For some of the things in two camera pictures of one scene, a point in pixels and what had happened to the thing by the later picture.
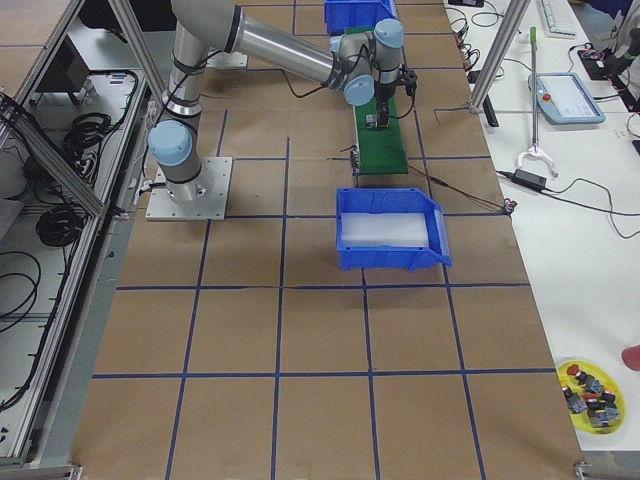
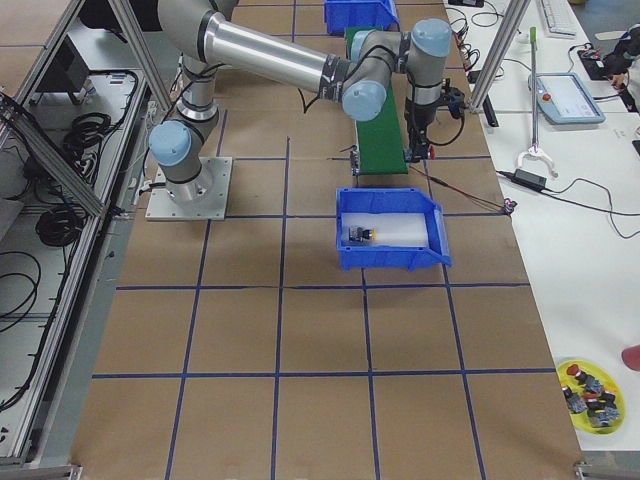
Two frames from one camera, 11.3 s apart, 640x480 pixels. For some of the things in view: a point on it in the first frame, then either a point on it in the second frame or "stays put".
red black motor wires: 508,206 stays put
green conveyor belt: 381,150 stays put
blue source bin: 351,14 stays put
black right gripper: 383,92 → 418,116
